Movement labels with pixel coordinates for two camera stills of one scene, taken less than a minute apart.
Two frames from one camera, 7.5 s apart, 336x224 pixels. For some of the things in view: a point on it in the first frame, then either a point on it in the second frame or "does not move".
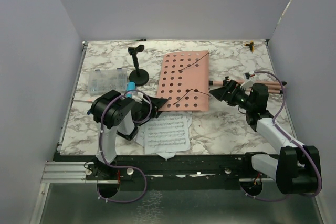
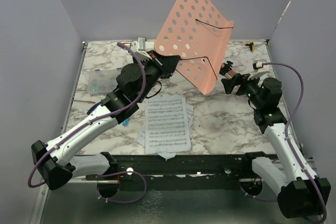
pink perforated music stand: [184, 82] → [196, 29]
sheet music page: [140, 133] does not move
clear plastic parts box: [102, 81] does not move
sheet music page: [168, 132] does not move
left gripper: [157, 103] → [166, 64]
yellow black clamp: [251, 46] does not move
